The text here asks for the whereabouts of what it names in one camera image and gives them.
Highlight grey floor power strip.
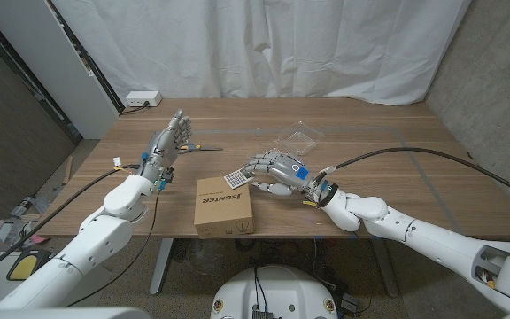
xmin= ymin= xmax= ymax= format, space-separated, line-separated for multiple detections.
xmin=337 ymin=292 xmax=362 ymax=316

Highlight white cabinet with black edge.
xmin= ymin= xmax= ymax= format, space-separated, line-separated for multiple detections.
xmin=0 ymin=0 xmax=126 ymax=141

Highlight grey table leg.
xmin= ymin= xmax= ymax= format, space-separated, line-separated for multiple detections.
xmin=374 ymin=247 xmax=400 ymax=299
xmin=149 ymin=237 xmax=174 ymax=296

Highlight black power strip cord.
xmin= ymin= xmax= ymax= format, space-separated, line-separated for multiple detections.
xmin=120 ymin=102 xmax=151 ymax=116

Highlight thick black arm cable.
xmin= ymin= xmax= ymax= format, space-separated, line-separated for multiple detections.
xmin=0 ymin=164 xmax=143 ymax=284
xmin=316 ymin=146 xmax=510 ymax=205

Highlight white power strip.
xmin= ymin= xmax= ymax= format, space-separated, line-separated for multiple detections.
xmin=125 ymin=90 xmax=164 ymax=108

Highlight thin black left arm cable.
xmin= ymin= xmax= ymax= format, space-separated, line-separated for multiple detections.
xmin=66 ymin=188 xmax=163 ymax=307

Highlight grey scissors with yellow handles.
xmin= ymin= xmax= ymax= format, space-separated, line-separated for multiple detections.
xmin=178 ymin=142 xmax=224 ymax=155

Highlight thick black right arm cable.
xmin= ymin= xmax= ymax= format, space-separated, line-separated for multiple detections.
xmin=316 ymin=146 xmax=510 ymax=205

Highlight white curtain cloth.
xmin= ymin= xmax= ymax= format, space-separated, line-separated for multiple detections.
xmin=50 ymin=0 xmax=473 ymax=107

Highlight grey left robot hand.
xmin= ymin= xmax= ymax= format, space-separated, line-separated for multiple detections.
xmin=138 ymin=109 xmax=193 ymax=183

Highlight white robot torso dome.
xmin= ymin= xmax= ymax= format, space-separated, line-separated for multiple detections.
xmin=210 ymin=264 xmax=339 ymax=319

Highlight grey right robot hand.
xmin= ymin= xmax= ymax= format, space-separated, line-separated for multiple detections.
xmin=242 ymin=149 xmax=322 ymax=198

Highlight yellow and black foot pedal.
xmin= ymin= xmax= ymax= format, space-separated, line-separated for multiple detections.
xmin=5 ymin=248 xmax=55 ymax=283

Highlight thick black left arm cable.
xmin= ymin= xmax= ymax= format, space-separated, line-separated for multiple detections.
xmin=0 ymin=164 xmax=143 ymax=284

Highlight clear plastic clamshell container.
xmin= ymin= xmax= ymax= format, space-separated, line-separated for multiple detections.
xmin=274 ymin=120 xmax=326 ymax=167

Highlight brown cardboard box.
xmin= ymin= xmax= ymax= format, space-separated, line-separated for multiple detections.
xmin=193 ymin=176 xmax=255 ymax=240

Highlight white pocket calculator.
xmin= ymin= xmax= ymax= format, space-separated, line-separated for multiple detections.
xmin=223 ymin=167 xmax=256 ymax=191

